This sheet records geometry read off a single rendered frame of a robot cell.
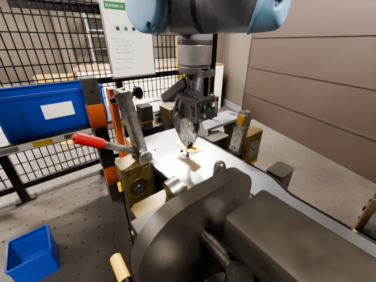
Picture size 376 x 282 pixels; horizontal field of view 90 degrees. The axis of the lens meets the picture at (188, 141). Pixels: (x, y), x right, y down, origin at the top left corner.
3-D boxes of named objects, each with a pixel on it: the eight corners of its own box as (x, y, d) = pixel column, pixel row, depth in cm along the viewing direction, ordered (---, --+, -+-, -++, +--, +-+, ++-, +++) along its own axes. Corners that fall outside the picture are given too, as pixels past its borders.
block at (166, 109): (186, 174, 95) (185, 106, 78) (172, 181, 90) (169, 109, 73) (177, 167, 100) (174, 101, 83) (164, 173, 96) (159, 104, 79)
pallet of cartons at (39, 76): (77, 85, 631) (74, 73, 612) (74, 89, 567) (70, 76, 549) (39, 87, 596) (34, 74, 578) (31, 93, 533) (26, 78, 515)
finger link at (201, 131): (202, 151, 50) (202, 121, 46) (189, 143, 54) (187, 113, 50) (211, 147, 52) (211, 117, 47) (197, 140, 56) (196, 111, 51)
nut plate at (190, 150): (202, 150, 52) (202, 146, 51) (192, 155, 50) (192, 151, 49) (184, 139, 58) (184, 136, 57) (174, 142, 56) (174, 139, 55)
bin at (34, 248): (61, 268, 56) (51, 250, 51) (19, 292, 50) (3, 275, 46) (57, 240, 63) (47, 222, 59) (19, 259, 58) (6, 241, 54)
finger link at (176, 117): (174, 135, 48) (175, 100, 44) (171, 132, 49) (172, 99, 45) (189, 131, 50) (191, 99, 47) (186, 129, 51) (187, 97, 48)
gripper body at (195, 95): (194, 127, 42) (195, 70, 36) (173, 116, 48) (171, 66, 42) (217, 119, 46) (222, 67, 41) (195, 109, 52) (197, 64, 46)
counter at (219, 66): (220, 108, 413) (224, 64, 370) (86, 125, 328) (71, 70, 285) (204, 98, 483) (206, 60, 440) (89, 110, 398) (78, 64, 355)
